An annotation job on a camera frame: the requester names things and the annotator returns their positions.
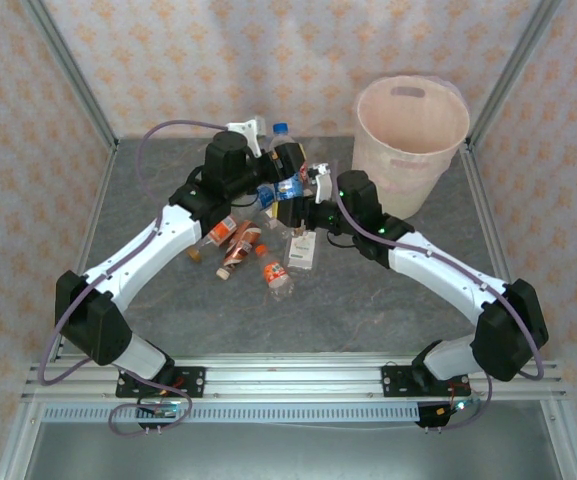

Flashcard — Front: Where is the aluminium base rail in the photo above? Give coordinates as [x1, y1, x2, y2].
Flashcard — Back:
[20, 353, 567, 402]

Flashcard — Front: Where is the aluminium table side rail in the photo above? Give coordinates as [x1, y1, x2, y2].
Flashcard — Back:
[460, 142, 564, 381]
[50, 144, 119, 362]

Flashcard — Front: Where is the slotted grey cable duct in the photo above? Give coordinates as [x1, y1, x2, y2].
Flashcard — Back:
[42, 403, 422, 425]

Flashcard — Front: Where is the white green label bottle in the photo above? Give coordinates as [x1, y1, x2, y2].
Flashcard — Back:
[282, 227, 319, 274]

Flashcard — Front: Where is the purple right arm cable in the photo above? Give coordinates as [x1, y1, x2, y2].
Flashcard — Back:
[332, 159, 544, 434]

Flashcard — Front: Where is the aluminium frame post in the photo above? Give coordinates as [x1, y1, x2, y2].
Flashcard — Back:
[465, 0, 564, 151]
[20, 0, 120, 154]

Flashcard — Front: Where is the aluminium frame leg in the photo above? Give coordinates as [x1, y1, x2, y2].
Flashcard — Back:
[0, 399, 44, 480]
[540, 399, 577, 480]

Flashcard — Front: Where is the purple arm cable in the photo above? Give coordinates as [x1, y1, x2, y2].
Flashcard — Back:
[332, 159, 544, 434]
[37, 118, 257, 437]

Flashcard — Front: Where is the small circuit board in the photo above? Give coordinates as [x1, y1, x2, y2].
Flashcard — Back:
[435, 397, 474, 416]
[137, 397, 179, 419]

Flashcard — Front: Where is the blue cap water bottle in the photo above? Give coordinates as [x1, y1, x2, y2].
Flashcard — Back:
[266, 122, 305, 201]

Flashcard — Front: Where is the pink plastic bin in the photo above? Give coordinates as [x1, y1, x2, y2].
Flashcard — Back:
[350, 73, 471, 220]

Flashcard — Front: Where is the brown cap orange label bottle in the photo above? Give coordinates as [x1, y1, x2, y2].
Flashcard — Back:
[186, 215, 239, 262]

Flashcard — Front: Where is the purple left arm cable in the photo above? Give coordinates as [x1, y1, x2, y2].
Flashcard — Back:
[37, 118, 257, 437]

